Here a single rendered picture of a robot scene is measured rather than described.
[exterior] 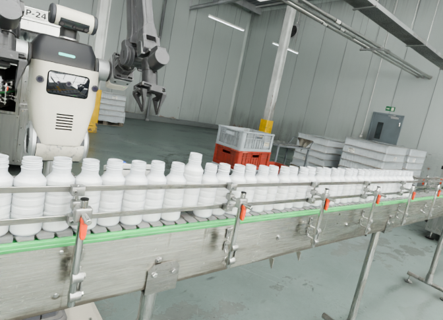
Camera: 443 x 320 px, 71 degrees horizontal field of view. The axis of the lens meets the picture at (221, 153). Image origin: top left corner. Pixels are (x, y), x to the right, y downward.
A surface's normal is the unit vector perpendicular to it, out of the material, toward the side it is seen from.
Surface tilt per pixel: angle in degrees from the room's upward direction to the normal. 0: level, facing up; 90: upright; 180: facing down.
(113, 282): 90
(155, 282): 90
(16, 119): 90
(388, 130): 90
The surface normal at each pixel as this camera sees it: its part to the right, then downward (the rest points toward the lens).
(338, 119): -0.77, -0.05
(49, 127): 0.61, 0.24
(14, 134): 0.34, 0.22
